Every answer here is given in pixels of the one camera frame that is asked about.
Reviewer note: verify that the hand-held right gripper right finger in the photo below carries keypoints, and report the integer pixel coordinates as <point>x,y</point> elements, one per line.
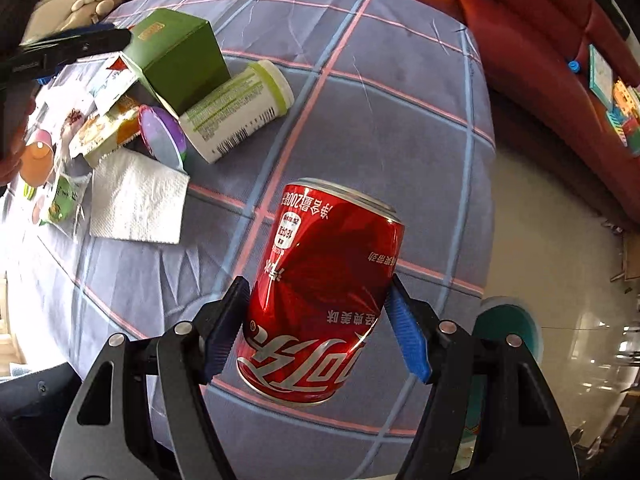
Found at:
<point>407,335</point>

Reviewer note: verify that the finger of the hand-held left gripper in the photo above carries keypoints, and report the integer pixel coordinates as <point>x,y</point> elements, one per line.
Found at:
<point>30,66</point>
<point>85,42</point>

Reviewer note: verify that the white printed paper wrapper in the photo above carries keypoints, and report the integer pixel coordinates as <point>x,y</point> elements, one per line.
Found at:
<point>65,95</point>

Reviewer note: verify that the white paper towel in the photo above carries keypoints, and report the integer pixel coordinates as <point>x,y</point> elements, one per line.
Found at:
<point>135,200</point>

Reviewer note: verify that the teal round trash bin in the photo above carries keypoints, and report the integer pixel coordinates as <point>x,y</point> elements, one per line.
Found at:
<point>505,330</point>

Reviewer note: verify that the pile of colourful toy blocks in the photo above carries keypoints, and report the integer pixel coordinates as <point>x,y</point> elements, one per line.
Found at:
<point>625,115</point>

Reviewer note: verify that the yellow snack packet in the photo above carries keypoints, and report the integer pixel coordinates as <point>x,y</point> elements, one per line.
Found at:
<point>100,135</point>

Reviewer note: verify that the white canister with green lid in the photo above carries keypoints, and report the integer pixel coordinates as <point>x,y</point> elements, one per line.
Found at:
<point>230,110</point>

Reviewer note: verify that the pink and orange paper cup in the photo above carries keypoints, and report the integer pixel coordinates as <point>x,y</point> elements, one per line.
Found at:
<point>36,157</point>

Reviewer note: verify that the dark red leather sofa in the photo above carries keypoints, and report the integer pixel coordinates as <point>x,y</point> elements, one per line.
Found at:
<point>540,85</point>

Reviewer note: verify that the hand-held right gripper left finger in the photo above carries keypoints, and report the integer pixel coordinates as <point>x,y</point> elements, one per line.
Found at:
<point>225,332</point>

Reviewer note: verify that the small blue toy cap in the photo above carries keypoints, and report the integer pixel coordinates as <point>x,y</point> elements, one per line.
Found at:
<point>573,65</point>

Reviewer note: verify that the white bunny plush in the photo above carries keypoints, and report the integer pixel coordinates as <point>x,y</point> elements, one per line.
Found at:
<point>85,0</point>

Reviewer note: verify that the purple round lid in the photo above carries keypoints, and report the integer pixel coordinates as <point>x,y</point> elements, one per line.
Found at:
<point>160,137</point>

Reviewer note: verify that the plaid blue-grey cloth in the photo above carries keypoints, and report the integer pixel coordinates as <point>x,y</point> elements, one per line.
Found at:
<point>380,110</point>

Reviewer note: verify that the green cardboard box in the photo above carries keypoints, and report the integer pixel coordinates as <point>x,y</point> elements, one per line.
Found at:
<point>185,65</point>

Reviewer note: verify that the green snack wrapper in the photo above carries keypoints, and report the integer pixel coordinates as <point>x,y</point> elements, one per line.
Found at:
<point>62,200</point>

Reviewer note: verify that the teal picture book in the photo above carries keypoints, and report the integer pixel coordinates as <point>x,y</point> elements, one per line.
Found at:
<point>601,77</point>

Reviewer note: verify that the red soda can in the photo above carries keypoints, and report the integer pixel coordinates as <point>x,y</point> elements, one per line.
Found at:
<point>320,285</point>

